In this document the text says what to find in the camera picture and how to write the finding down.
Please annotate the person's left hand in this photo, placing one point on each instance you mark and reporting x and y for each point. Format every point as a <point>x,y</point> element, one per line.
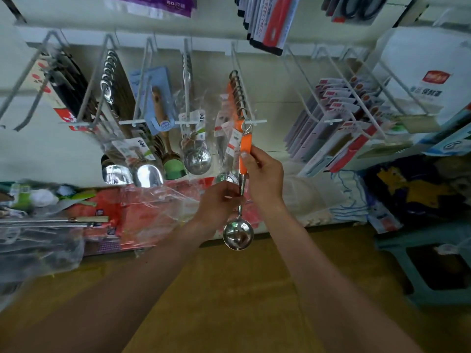
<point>217,206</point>

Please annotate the yellow purple packet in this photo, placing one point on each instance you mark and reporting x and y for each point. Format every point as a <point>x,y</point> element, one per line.
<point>416,184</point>

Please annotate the hanging black tool packets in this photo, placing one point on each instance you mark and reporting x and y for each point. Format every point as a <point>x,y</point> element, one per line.
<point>62,92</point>

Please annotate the pile of plastic wrapped utensils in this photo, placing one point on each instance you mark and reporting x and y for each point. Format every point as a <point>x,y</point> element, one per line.
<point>37,261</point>

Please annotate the large steel strainer ladle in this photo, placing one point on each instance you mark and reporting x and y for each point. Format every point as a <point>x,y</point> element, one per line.
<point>51,222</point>

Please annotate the row of hanging flat packets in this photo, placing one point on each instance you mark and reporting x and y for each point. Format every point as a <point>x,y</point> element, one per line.
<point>269,22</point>

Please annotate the white purple bag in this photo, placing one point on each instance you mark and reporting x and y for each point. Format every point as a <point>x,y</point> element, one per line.
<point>158,3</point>

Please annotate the row of scissors packets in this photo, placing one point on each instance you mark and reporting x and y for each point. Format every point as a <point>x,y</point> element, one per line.
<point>331,121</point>

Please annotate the blue card utensil packet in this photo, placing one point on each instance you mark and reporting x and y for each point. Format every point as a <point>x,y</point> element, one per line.
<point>151,88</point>

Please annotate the blue red printed box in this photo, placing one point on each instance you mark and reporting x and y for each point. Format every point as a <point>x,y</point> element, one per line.
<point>452,139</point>

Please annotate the person's right hand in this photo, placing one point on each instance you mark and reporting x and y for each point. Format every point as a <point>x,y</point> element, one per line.
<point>265,178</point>

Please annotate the red plastic wrapped packets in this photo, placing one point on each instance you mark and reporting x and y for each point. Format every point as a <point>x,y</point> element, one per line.
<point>140,209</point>

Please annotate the teal plastic stool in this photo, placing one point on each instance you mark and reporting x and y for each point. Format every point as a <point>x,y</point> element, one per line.
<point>427,242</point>

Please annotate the person's left forearm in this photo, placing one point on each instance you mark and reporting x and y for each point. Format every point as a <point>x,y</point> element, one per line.
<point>103,297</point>

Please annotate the blue white cloth packet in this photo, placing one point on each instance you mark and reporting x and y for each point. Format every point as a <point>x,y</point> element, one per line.
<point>383,217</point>

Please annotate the white bag red label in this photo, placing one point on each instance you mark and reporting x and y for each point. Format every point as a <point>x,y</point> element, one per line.
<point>427,73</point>

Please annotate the steel spatula with label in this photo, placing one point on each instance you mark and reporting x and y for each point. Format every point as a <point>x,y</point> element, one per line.
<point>149,175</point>

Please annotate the black scissors grey card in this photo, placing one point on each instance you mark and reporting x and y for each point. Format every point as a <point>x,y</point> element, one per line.
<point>353,7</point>

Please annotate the person's right forearm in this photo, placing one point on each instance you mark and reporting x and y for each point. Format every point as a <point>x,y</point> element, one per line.
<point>338,290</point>

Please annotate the hanging steel ladle packets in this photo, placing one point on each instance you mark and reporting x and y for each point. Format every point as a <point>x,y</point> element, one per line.
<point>197,159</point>

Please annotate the black wall divider strip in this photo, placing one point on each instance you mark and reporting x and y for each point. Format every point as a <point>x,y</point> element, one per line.
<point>11,7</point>

